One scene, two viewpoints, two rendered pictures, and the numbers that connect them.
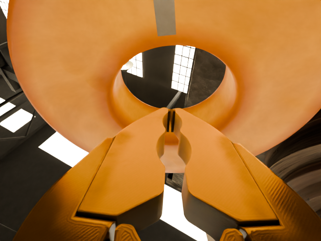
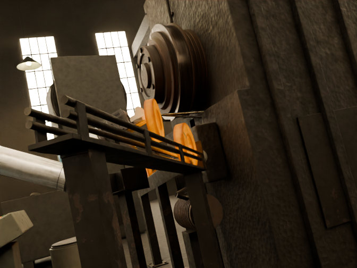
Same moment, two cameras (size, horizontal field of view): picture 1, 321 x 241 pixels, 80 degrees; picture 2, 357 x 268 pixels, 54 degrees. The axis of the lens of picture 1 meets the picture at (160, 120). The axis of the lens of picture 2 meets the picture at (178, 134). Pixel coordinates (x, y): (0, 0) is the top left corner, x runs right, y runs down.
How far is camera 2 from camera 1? 1.25 m
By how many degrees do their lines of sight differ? 89
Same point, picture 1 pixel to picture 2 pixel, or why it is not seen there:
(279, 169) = (176, 60)
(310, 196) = (166, 66)
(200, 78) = (234, 43)
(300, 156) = (178, 73)
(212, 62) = (235, 59)
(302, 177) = (171, 68)
